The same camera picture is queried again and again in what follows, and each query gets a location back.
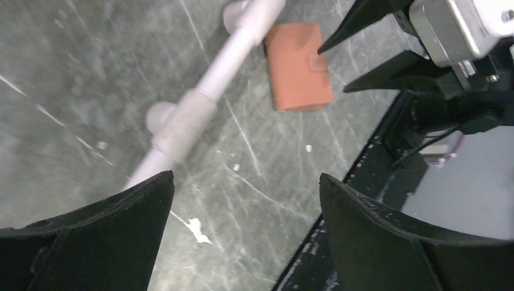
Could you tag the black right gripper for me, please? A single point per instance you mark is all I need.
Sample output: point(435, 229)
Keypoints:
point(470, 96)

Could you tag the white PVC pipe frame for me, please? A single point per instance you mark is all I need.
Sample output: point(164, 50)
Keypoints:
point(176, 128)

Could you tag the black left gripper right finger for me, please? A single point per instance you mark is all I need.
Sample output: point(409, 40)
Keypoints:
point(377, 248)

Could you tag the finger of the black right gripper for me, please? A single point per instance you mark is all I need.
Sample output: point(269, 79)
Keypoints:
point(365, 13)

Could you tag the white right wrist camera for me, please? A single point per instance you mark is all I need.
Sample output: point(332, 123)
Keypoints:
point(461, 30)

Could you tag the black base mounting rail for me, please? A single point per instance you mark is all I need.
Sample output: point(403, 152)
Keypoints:
point(377, 175)

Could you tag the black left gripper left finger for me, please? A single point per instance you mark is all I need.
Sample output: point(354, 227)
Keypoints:
point(111, 244)

